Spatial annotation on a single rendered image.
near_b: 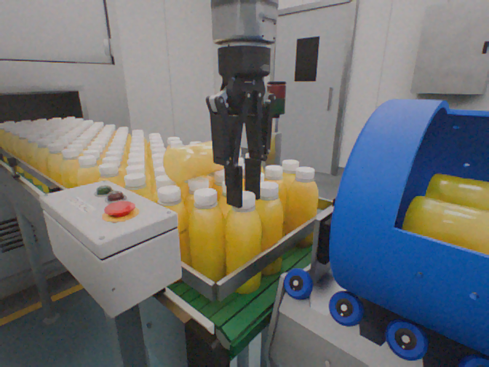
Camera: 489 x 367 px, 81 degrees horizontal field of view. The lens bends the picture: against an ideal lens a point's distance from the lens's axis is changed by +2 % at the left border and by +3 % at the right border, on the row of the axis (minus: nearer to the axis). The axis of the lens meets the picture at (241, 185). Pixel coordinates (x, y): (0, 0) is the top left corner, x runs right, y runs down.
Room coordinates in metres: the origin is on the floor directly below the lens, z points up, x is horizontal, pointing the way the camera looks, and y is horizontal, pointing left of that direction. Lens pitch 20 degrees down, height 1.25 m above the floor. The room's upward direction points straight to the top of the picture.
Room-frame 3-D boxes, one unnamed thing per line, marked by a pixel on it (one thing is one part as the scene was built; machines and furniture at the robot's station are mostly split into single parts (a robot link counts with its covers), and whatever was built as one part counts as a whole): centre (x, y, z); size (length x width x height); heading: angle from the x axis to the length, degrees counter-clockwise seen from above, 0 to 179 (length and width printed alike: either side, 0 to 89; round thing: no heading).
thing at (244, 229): (0.44, 0.00, 0.98); 0.07 x 0.07 x 0.16
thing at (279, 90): (0.96, -0.11, 1.23); 0.06 x 0.06 x 0.04
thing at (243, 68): (0.44, 0.00, 1.26); 0.08 x 0.07 x 0.09; 138
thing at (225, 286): (0.49, -0.10, 0.96); 0.40 x 0.01 x 0.03; 138
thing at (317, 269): (0.44, -0.16, 0.99); 0.10 x 0.02 x 0.12; 138
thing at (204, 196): (0.46, 0.06, 1.07); 0.04 x 0.04 x 0.02
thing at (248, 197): (0.44, 0.00, 1.07); 0.04 x 0.04 x 0.02
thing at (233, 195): (0.43, 0.01, 1.10); 0.03 x 0.01 x 0.07; 48
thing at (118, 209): (0.33, 0.15, 1.11); 0.04 x 0.04 x 0.01
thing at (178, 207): (0.47, 0.13, 0.98); 0.07 x 0.07 x 0.16
